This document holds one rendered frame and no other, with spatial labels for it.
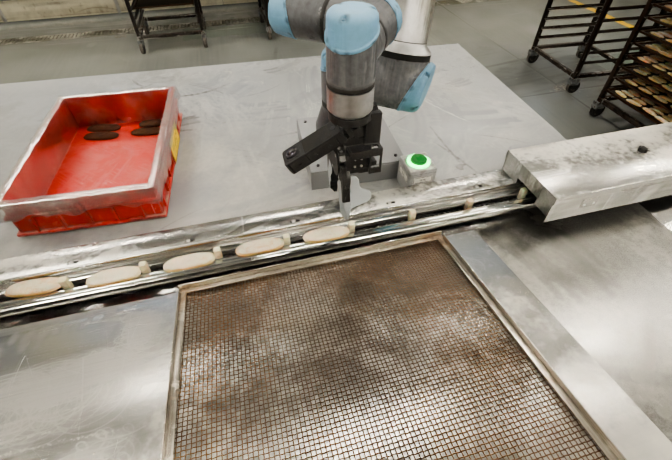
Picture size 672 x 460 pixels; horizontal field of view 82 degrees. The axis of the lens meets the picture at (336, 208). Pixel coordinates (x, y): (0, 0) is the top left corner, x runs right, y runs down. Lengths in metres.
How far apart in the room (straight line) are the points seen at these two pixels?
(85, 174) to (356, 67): 0.83
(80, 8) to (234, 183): 4.43
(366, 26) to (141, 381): 0.58
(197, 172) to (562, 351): 0.89
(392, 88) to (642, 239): 0.64
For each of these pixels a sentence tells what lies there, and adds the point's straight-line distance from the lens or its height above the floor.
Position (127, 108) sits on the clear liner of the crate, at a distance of 1.35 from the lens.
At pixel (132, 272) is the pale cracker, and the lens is 0.85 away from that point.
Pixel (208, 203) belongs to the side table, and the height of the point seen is 0.82.
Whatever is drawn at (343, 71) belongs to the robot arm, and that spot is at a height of 1.22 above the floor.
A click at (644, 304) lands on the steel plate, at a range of 0.96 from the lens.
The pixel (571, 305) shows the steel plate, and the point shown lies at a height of 0.82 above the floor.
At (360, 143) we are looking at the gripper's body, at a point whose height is 1.08.
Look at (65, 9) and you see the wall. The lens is 5.36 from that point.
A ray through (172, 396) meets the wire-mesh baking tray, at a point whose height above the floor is 0.93.
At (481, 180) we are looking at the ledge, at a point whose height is 0.86.
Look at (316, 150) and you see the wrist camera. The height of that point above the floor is 1.09.
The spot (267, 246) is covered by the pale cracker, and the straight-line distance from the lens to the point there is 0.80.
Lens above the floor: 1.46
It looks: 44 degrees down
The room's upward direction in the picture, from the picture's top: straight up
